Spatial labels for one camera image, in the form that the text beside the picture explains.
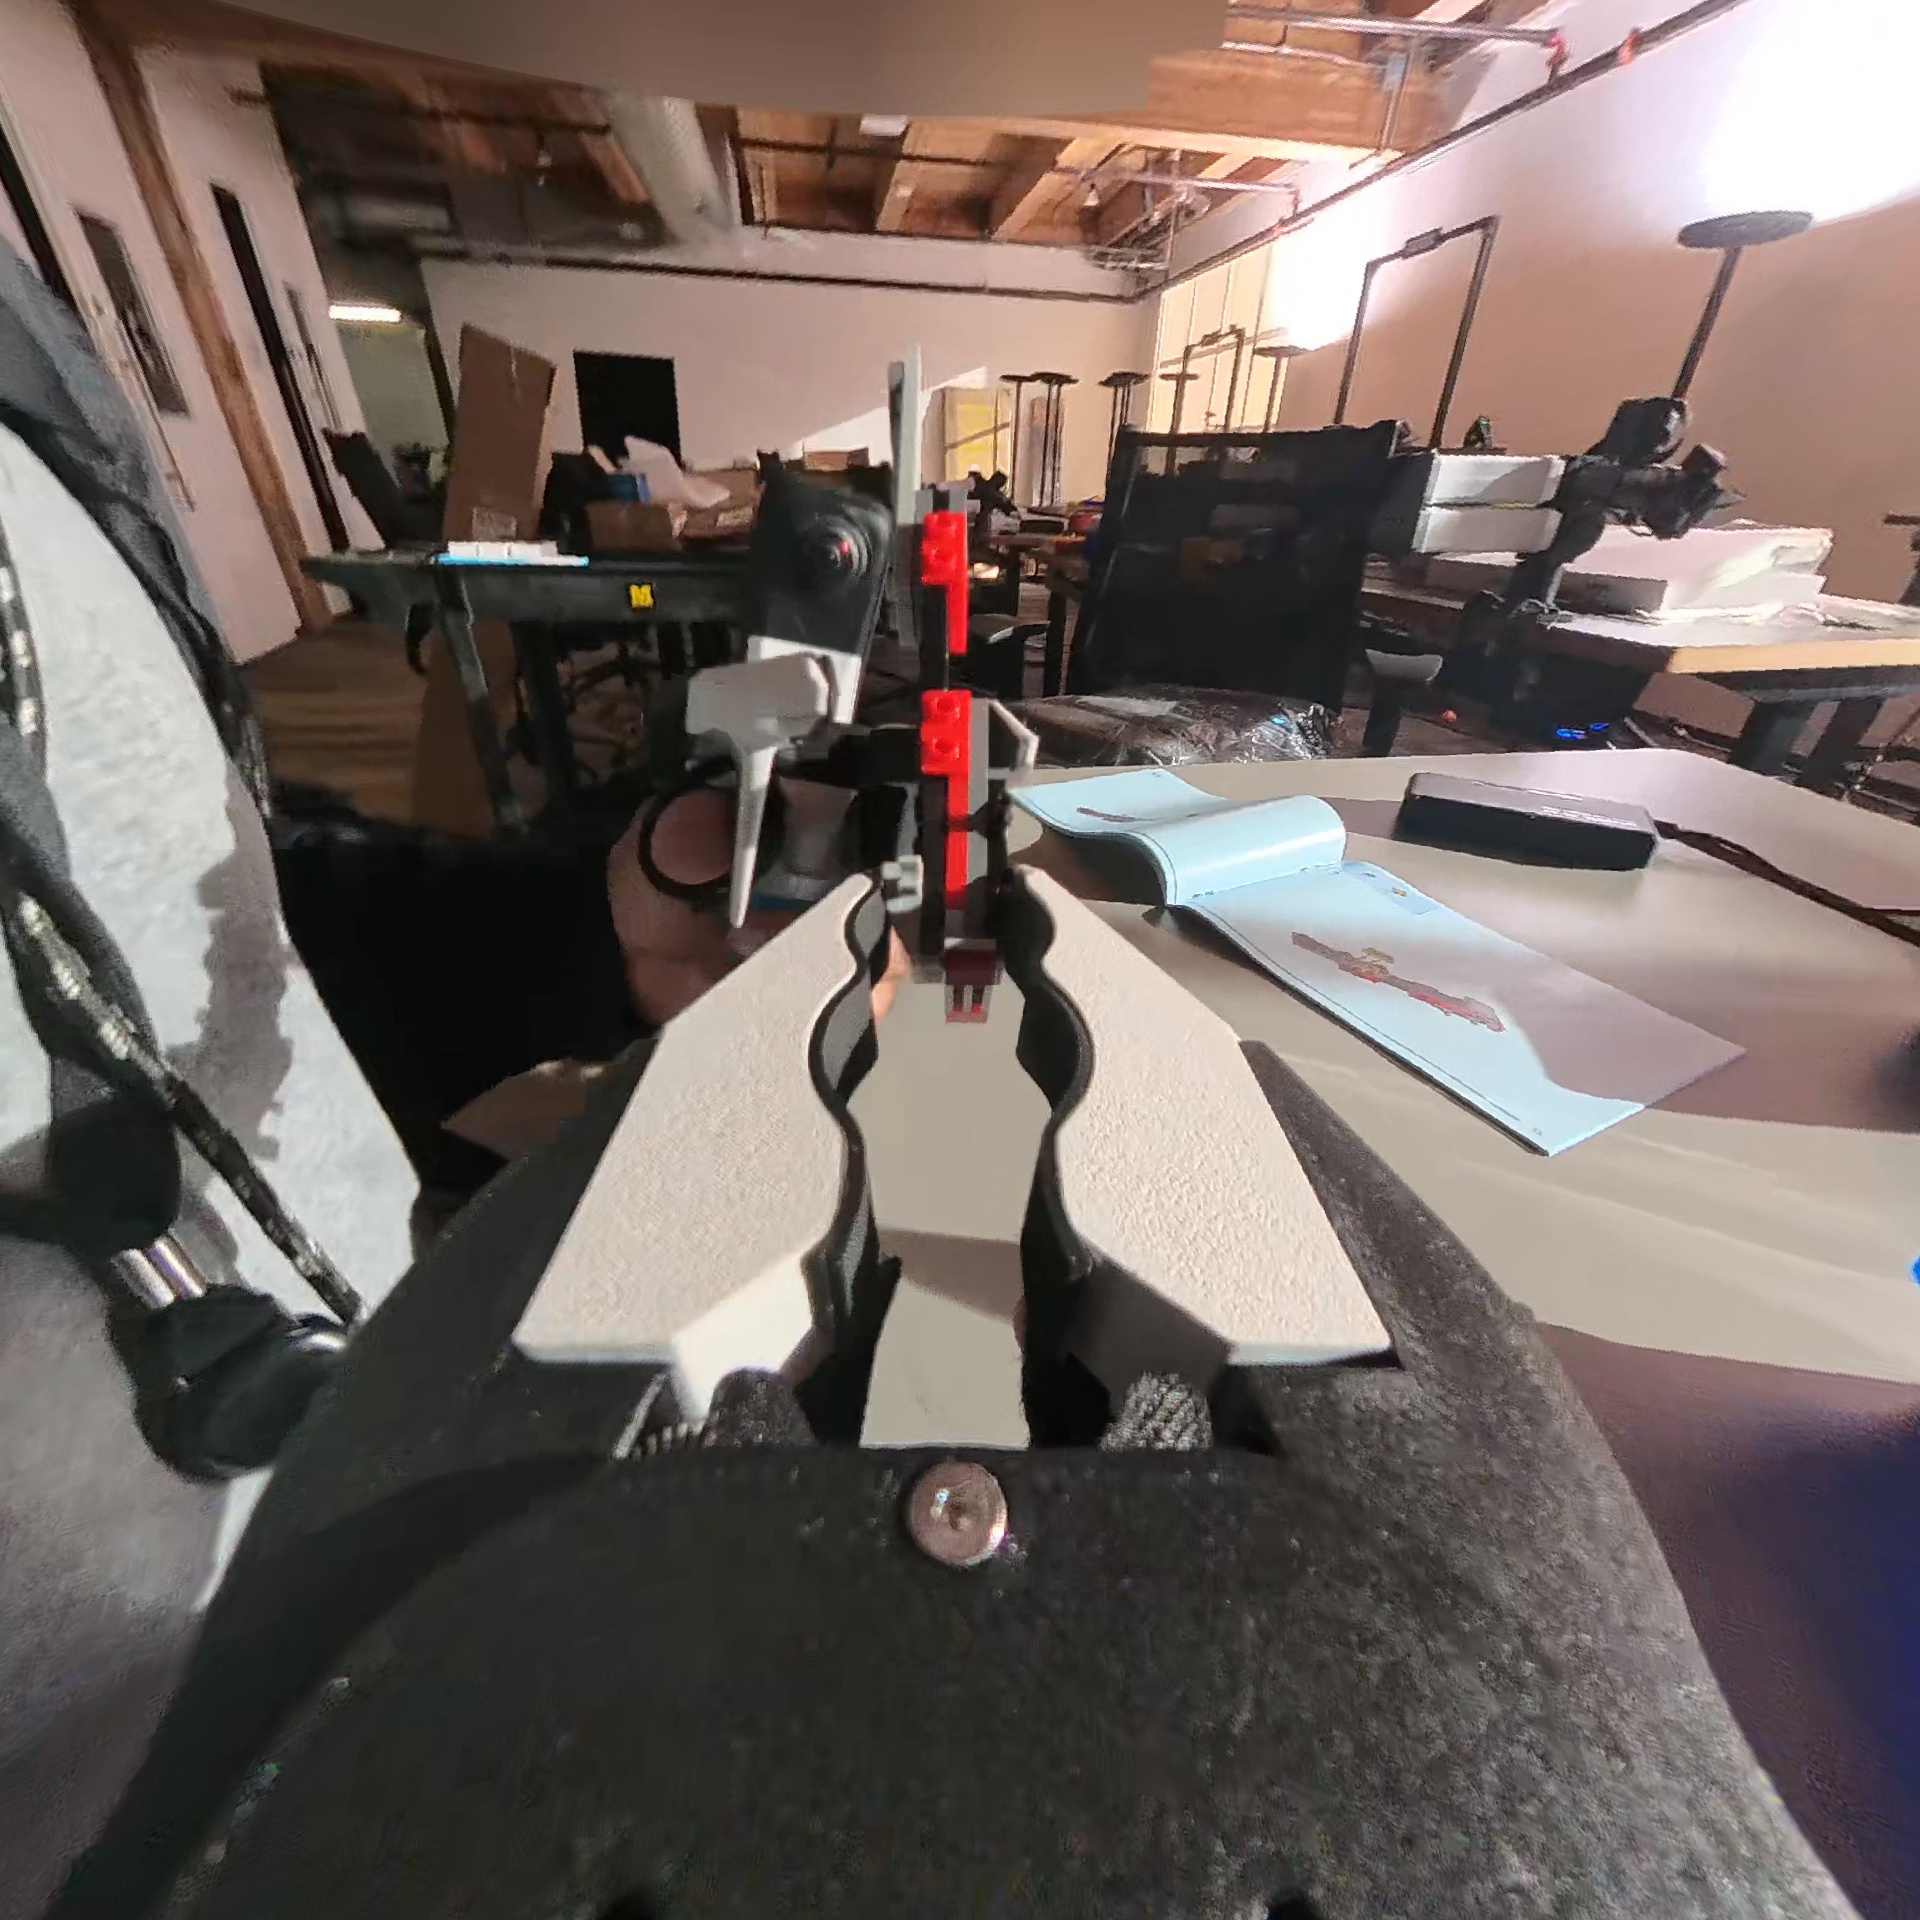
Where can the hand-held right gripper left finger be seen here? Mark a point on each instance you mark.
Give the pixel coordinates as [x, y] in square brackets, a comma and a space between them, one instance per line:
[706, 1171]

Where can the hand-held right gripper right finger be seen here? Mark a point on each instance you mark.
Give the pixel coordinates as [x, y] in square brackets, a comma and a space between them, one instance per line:
[1201, 1171]

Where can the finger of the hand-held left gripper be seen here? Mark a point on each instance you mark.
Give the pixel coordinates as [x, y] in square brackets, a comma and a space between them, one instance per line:
[759, 697]

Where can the red grey toy brick model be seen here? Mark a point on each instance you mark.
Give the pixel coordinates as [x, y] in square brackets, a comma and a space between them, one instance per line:
[945, 735]

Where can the person's left forearm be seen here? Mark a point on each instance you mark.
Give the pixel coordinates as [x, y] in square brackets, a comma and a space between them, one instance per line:
[452, 960]

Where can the black white robot arm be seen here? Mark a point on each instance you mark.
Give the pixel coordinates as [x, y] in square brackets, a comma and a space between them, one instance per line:
[1635, 481]

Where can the grey desk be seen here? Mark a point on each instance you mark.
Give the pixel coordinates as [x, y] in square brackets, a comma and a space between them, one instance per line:
[1770, 1198]

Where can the person's left hand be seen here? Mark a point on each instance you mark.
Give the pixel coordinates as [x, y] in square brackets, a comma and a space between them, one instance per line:
[669, 945]

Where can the person's tan trousers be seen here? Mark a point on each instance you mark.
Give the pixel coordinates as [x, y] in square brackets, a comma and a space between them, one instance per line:
[540, 1101]

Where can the black workbench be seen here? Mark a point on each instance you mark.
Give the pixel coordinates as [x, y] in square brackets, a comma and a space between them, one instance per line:
[598, 592]

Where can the yellow panel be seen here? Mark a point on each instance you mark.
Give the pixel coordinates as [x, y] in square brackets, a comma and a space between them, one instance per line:
[975, 434]

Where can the black monitor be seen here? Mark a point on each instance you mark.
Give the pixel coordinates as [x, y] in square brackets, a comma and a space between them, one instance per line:
[630, 404]

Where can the light blue instruction booklet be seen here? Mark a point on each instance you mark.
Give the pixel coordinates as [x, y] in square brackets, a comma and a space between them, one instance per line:
[1426, 990]

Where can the large cardboard box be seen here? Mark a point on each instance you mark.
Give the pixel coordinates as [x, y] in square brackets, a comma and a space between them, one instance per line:
[493, 434]

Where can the black mesh chair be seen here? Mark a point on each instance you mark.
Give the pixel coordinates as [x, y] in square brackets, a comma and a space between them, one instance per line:
[1217, 569]

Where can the black flat device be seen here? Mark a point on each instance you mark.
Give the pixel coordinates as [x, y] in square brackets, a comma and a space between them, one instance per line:
[1524, 824]

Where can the black badge reel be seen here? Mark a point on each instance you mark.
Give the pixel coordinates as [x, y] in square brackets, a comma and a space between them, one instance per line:
[227, 1378]

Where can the person's grey shirt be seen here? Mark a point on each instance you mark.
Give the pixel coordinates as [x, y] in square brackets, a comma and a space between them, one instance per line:
[134, 748]

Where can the white foam sheets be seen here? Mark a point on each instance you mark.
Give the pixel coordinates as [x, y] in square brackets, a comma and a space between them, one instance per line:
[1725, 579]

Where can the wooden top table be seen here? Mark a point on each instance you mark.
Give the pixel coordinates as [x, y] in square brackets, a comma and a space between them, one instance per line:
[1802, 653]

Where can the black floor lamp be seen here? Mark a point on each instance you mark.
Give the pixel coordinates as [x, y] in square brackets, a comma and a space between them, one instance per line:
[1747, 229]

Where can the silver air duct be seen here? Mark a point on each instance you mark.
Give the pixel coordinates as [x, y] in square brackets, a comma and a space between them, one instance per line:
[673, 163]

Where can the black metal frame stand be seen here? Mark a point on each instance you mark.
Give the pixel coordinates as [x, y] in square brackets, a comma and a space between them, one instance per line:
[1426, 235]

